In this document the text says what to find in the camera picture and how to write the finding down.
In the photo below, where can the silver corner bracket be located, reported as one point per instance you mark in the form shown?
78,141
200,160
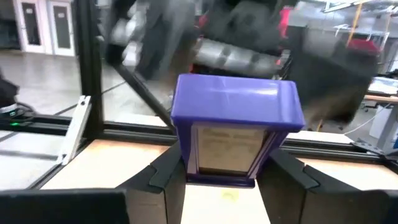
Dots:
74,130
368,146

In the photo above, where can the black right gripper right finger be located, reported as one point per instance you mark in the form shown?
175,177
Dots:
280,193

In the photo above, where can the person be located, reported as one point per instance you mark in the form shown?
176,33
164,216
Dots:
174,37

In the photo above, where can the blue box with label window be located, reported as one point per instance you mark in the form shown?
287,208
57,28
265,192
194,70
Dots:
236,102

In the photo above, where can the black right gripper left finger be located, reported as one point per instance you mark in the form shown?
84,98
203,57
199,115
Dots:
174,193

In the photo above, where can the black box with green light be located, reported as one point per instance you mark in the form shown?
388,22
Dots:
7,93

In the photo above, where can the black aluminium table frame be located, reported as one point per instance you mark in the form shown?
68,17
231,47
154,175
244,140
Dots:
90,62

